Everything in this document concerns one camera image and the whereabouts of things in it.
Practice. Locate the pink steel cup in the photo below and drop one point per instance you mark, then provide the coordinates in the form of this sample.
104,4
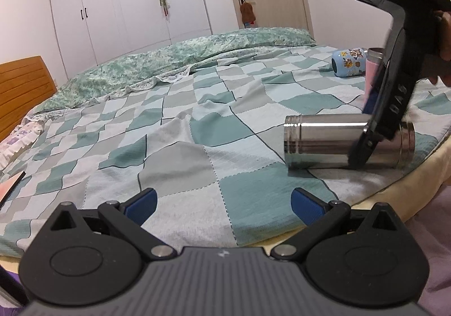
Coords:
373,58

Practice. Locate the brown plush toy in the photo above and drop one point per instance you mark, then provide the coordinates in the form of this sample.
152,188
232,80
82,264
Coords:
248,16

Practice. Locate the blue cartoon sticker cup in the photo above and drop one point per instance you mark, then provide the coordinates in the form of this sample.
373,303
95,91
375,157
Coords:
349,62

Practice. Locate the green floral quilt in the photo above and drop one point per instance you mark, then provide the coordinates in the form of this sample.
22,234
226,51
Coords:
166,64

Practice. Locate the silver steel thermos cup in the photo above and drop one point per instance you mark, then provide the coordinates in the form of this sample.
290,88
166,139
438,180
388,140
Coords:
324,142

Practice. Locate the right hand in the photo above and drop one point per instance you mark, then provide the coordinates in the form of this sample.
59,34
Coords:
445,52

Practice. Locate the orange wooden headboard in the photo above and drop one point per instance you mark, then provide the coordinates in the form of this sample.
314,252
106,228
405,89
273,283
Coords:
24,84

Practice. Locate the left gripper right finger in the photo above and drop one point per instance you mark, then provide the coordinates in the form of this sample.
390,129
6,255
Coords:
355,256

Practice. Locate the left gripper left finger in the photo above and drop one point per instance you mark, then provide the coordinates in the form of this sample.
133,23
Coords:
82,257

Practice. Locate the checkered green bed sheet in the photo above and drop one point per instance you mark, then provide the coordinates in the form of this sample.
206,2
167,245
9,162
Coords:
207,136

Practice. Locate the purple floral pillow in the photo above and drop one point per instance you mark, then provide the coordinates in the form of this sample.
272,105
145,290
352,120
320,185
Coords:
19,140

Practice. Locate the red book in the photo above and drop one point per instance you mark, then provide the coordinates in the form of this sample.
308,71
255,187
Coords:
8,186

